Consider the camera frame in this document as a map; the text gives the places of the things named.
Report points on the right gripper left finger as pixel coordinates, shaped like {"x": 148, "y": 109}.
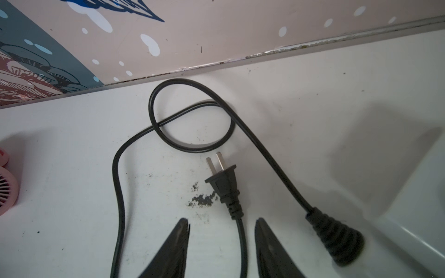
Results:
{"x": 170, "y": 260}

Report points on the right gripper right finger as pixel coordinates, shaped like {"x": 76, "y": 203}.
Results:
{"x": 272, "y": 259}

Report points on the pink blow dryer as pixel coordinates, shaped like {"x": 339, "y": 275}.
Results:
{"x": 9, "y": 186}

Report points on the white folded blow dryer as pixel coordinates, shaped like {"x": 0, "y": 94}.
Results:
{"x": 411, "y": 213}

